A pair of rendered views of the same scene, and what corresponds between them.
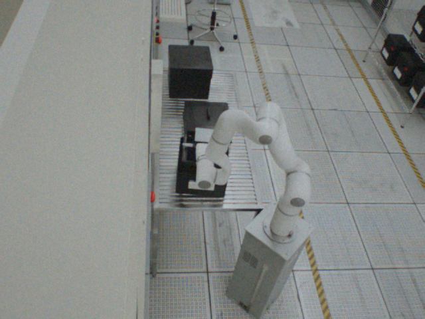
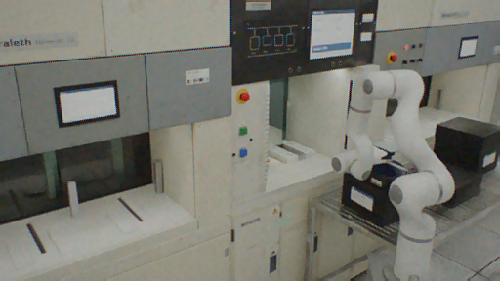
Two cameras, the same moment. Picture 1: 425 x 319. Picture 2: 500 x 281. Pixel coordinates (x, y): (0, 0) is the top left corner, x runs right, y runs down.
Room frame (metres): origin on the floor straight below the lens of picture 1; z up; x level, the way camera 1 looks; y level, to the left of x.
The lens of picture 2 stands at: (0.22, -1.40, 1.80)
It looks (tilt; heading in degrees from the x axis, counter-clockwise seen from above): 20 degrees down; 65
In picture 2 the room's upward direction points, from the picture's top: 1 degrees clockwise
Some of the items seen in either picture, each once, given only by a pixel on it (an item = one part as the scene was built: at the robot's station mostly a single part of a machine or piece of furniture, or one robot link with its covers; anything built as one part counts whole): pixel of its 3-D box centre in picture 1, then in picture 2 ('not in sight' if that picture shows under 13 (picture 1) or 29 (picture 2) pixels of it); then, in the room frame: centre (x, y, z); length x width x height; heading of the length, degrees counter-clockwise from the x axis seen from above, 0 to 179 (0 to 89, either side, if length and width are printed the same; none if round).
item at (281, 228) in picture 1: (284, 217); (412, 255); (1.36, -0.40, 0.85); 0.19 x 0.19 x 0.18
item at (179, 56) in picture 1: (188, 72); (467, 145); (2.45, 0.28, 0.89); 0.29 x 0.29 x 0.25; 14
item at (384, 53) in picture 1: (397, 50); not in sight; (4.40, -1.80, 0.31); 0.30 x 0.28 x 0.26; 9
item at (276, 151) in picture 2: not in sight; (289, 150); (1.43, 0.62, 0.89); 0.22 x 0.21 x 0.04; 102
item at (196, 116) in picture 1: (207, 119); (442, 179); (2.05, 0.09, 0.83); 0.29 x 0.29 x 0.13; 14
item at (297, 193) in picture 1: (295, 196); (413, 205); (1.33, -0.40, 1.07); 0.19 x 0.12 x 0.24; 177
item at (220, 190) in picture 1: (202, 167); (382, 191); (1.62, 0.06, 0.85); 0.28 x 0.28 x 0.17; 6
